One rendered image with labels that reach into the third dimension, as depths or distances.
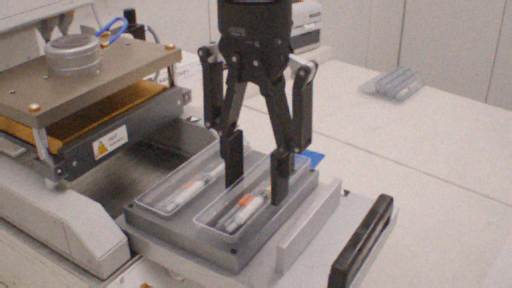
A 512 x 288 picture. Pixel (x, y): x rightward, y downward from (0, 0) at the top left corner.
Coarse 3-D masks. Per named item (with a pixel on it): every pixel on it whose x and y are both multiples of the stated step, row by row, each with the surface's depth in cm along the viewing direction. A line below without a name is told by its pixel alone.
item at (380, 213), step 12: (384, 204) 56; (372, 216) 54; (384, 216) 55; (360, 228) 52; (372, 228) 52; (348, 240) 51; (360, 240) 51; (372, 240) 53; (348, 252) 49; (360, 252) 49; (336, 264) 47; (348, 264) 47; (336, 276) 47; (348, 276) 47
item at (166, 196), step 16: (192, 160) 66; (208, 160) 66; (176, 176) 62; (192, 176) 62; (208, 176) 62; (160, 192) 59; (176, 192) 59; (192, 192) 59; (160, 208) 56; (176, 208) 56
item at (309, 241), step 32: (320, 192) 65; (352, 192) 65; (128, 224) 59; (288, 224) 59; (320, 224) 58; (352, 224) 59; (160, 256) 56; (192, 256) 54; (256, 256) 54; (288, 256) 51; (320, 256) 54
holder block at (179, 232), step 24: (312, 168) 66; (216, 192) 61; (144, 216) 56; (192, 216) 57; (264, 216) 57; (288, 216) 60; (168, 240) 56; (192, 240) 53; (216, 240) 53; (240, 240) 53; (264, 240) 56; (216, 264) 53; (240, 264) 52
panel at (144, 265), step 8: (144, 256) 61; (136, 264) 60; (144, 264) 61; (152, 264) 62; (160, 264) 63; (128, 272) 59; (136, 272) 59; (144, 272) 60; (152, 272) 61; (160, 272) 62; (120, 280) 57; (128, 280) 58; (136, 280) 59; (144, 280) 60; (152, 280) 61; (160, 280) 62; (168, 280) 63; (176, 280) 64; (184, 280) 65
